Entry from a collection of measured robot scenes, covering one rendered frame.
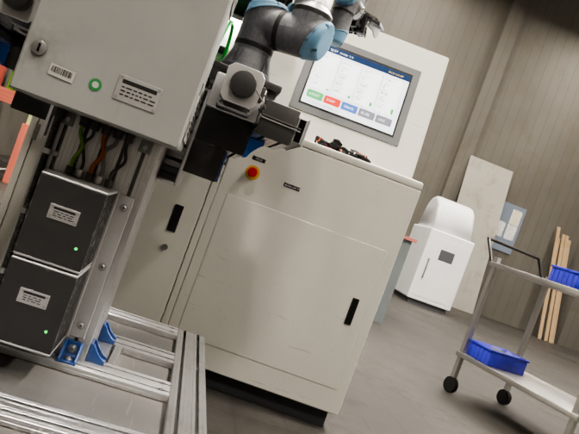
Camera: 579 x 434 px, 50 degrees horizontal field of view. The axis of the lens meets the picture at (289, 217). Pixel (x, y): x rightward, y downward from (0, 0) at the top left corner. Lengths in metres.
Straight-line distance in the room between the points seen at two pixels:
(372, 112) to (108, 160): 1.36
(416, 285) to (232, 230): 7.17
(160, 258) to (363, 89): 1.06
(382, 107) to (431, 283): 6.90
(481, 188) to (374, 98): 9.87
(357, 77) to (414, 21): 9.83
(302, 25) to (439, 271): 7.77
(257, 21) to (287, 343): 1.13
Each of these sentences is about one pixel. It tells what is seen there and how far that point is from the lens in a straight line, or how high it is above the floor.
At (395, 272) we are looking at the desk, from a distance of 5.76.
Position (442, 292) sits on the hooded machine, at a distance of 9.41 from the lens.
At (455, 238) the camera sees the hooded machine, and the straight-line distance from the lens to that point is 9.37.
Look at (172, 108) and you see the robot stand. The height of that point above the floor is 0.84.
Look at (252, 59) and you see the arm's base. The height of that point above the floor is 1.09.
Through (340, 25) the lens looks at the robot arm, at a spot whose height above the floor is 1.34.
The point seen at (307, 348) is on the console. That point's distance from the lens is 2.29.
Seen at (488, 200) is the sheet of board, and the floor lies 2.15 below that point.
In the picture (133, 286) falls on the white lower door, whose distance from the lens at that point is 2.29.
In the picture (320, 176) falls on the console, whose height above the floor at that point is 0.87.
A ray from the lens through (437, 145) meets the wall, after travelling 12.26.
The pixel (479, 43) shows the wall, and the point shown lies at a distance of 12.81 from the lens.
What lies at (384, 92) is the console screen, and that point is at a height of 1.30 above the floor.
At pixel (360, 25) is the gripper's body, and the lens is 2.27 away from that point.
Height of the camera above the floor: 0.74
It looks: 1 degrees down
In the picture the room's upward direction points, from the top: 20 degrees clockwise
